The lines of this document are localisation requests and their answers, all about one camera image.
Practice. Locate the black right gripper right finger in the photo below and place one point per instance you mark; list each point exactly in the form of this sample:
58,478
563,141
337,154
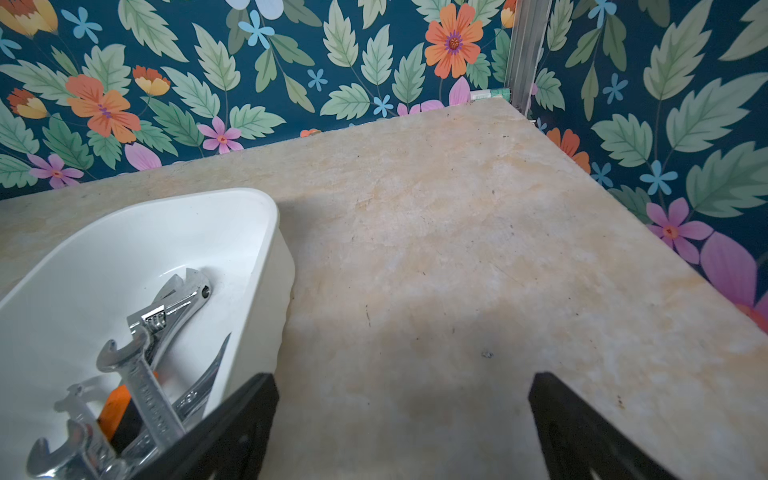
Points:
579,443

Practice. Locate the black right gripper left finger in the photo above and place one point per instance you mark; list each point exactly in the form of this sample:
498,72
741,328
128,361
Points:
230,443

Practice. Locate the small silver open-end wrench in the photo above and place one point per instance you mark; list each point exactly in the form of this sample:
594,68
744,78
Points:
142,450

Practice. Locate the white plastic storage box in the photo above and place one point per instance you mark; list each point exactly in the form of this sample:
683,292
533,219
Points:
58,318

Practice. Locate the orange handled adjustable wrench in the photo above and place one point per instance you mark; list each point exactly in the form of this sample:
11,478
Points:
178,300

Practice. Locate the aluminium frame post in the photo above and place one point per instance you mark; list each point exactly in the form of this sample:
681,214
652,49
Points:
527,37

